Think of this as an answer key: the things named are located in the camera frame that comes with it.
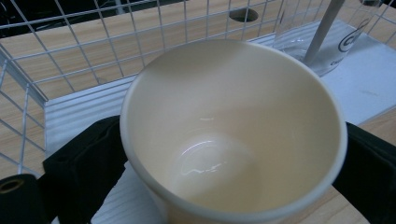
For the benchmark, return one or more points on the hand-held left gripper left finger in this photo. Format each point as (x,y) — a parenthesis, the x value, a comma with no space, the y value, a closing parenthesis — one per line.
(84,161)

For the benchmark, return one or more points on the cream ceramic mug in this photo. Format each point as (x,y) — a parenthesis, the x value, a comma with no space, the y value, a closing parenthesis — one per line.
(236,130)

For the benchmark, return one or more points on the white tumbler with grey lid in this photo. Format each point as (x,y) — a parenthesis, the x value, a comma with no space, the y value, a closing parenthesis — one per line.
(348,37)

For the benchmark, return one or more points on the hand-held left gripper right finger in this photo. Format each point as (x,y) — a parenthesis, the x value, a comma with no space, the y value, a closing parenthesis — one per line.
(370,174)

